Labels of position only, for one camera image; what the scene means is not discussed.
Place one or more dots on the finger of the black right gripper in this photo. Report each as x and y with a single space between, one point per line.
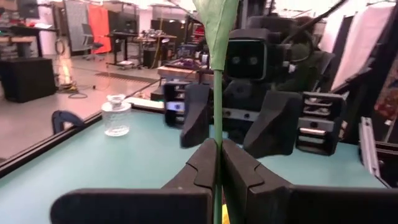
273 127
196 118

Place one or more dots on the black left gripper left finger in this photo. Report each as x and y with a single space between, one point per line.
140 208

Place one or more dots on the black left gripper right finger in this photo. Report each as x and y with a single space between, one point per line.
295 208

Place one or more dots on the yellow artificial tulip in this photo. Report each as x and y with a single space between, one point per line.
225 216

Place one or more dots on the green artificial flower stem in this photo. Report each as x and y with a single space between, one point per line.
217 31

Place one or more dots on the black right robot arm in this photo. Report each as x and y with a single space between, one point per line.
306 59

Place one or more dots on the cut clear glass vase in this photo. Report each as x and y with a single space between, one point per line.
116 121

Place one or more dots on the silver aluminium extrusion bar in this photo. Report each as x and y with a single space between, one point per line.
368 146

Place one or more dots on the black table clamp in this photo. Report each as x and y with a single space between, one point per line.
60 116

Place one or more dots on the white board panel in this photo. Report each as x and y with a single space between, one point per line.
363 37

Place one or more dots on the orange partition panel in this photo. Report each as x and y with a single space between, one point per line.
99 25

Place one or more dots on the grey office chair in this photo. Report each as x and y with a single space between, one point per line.
88 34

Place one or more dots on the grey partition panel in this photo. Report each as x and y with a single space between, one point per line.
76 25

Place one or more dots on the black cabinet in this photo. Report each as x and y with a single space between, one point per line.
28 81

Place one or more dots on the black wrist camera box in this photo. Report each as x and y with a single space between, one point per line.
245 67

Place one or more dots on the black aluminium table frame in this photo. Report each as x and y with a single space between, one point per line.
46 145

